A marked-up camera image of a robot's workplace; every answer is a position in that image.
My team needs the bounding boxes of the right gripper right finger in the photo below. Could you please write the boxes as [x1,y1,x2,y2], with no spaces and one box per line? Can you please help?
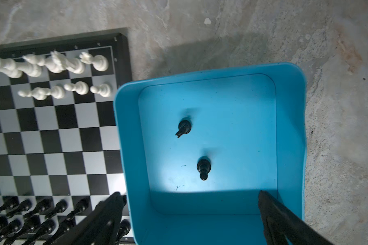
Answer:
[258,191,332,245]

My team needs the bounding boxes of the blue plastic bin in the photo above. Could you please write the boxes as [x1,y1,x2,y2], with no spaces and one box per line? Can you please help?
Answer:
[113,63,307,245]

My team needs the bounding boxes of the black piece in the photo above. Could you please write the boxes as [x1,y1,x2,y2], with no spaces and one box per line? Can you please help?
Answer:
[197,158,211,181]
[175,120,192,138]

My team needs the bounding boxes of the black white chessboard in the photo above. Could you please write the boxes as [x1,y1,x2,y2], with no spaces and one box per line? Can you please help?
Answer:
[0,30,131,245]

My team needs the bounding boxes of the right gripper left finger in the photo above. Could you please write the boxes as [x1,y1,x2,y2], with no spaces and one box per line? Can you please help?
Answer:
[53,192,127,245]

